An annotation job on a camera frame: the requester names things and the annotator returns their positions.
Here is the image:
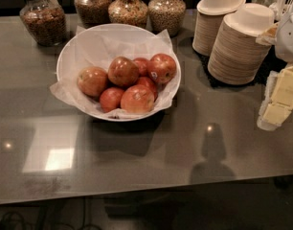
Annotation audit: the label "glass jar dark cereal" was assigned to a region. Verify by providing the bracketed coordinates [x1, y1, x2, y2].
[74, 0, 112, 28]

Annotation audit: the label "red apple with sticker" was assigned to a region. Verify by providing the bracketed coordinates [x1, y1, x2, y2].
[147, 54, 176, 84]

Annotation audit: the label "front stack paper bowls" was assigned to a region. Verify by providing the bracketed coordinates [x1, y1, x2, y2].
[208, 3, 274, 85]

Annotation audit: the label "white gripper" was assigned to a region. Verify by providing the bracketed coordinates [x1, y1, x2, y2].
[256, 3, 293, 131]

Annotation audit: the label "stack paper bowls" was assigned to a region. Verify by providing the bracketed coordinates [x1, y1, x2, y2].
[208, 3, 274, 85]
[192, 0, 246, 57]

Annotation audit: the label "black mat under bowls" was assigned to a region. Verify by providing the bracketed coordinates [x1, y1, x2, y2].
[196, 46, 286, 88]

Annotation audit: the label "glass jar colourful cereal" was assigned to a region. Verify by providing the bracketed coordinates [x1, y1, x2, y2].
[108, 0, 148, 28]

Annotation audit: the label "white bowl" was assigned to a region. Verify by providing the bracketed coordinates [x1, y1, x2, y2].
[56, 23, 182, 123]

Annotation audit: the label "white paper bowl liner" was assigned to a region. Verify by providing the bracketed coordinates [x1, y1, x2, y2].
[49, 25, 177, 120]

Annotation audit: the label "back stack paper bowls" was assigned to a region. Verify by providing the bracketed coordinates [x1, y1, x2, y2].
[192, 0, 246, 57]

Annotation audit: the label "glass jar brown cereal left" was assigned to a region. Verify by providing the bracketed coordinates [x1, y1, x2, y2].
[19, 0, 66, 46]

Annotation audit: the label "glass jar tan cereal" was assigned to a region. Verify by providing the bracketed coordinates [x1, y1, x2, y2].
[148, 0, 186, 36]

